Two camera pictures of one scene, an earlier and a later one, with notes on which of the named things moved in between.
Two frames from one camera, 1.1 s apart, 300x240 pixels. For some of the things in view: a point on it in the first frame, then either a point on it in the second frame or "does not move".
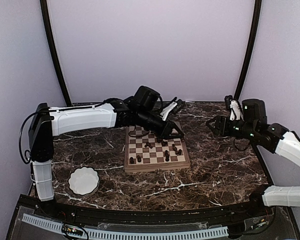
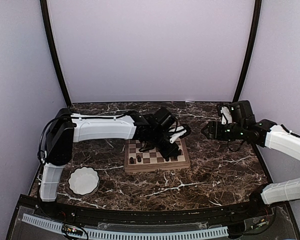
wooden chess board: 144,152 does not move
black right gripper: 220,120 to 215,132
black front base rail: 271,208 does not move
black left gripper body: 163,132 to 165,152
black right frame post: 257,13 does not move
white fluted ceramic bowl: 84,181 does not move
